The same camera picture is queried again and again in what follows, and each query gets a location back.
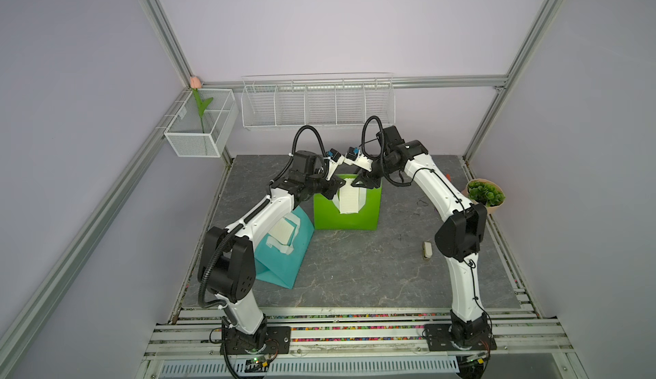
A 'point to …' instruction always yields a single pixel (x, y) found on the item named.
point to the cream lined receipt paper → (282, 231)
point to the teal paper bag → (282, 268)
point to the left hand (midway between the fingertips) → (345, 182)
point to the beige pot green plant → (490, 194)
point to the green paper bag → (327, 214)
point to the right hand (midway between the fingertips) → (355, 176)
